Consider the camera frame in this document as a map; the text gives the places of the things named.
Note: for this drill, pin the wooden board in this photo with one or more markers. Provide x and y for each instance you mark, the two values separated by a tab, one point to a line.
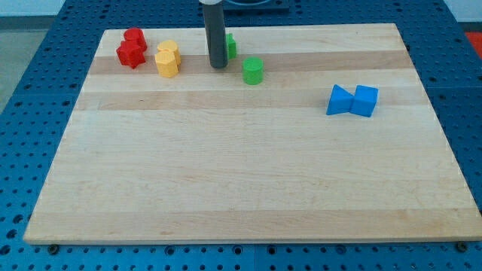
204	157

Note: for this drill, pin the green cylinder block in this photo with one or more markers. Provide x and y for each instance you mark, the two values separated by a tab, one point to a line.
253	70

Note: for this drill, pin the green block behind tool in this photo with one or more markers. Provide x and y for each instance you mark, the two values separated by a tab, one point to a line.
231	46

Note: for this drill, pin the yellow hexagon block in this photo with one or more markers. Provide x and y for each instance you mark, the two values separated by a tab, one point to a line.
166	64

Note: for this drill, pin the blue triangle block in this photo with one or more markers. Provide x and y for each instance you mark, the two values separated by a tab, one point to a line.
340	101

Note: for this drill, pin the yellow cylinder block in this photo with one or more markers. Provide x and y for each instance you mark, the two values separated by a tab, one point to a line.
171	46

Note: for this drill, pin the blue cube block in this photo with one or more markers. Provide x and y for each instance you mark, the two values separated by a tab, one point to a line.
364	101

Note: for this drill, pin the red star block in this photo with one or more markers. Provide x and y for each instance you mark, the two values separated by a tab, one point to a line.
130	54

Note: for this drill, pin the red cylinder block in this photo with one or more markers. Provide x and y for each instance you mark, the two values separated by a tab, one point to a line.
136	35

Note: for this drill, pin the red object at edge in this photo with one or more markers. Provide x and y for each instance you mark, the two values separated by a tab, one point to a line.
475	39

